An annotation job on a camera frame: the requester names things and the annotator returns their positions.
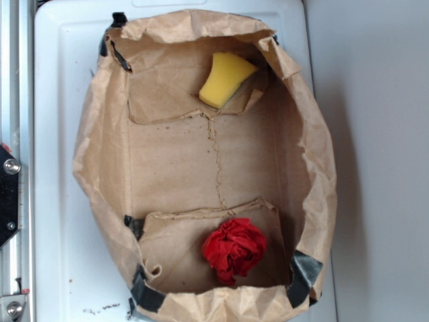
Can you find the yellow sponge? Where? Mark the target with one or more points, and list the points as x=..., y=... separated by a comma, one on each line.
x=227, y=74

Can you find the brown paper bag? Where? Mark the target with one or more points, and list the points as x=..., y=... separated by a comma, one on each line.
x=148, y=156

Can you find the crumpled red paper ball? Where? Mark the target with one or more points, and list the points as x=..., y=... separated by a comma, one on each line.
x=234, y=249

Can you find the white plastic tray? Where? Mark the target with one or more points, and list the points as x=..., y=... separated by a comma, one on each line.
x=76, y=278

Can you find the black mounting bracket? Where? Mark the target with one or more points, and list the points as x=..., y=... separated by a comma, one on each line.
x=9, y=196

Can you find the aluminium frame rail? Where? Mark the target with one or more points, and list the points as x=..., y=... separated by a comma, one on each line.
x=17, y=129

